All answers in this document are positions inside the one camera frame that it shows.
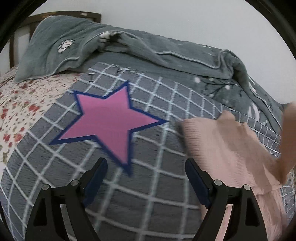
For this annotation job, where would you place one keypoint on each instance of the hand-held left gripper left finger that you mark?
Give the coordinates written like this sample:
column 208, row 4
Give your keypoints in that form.
column 96, row 178

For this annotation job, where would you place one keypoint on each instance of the floral bedsheet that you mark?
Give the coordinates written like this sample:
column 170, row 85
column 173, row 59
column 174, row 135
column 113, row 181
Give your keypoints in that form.
column 25, row 106

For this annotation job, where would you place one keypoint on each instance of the grey-green paw print pillow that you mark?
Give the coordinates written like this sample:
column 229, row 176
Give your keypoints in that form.
column 53, row 53

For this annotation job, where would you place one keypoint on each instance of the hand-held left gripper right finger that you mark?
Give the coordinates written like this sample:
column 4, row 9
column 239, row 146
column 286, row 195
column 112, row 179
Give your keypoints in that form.
column 197, row 178

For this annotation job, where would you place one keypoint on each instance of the grey checked star bedsheet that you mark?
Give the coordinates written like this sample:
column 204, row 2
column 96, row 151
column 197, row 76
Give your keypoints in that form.
column 159, row 192

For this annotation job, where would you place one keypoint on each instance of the grey-green quilt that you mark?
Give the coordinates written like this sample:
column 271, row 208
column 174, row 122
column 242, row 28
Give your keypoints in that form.
column 185, row 51

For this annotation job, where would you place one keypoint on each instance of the pink knitted sweater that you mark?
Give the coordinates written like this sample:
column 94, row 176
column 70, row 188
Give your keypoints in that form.
column 219, row 148

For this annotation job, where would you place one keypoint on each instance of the brown wooden headboard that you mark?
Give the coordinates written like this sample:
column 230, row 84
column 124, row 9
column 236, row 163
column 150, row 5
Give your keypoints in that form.
column 22, row 25

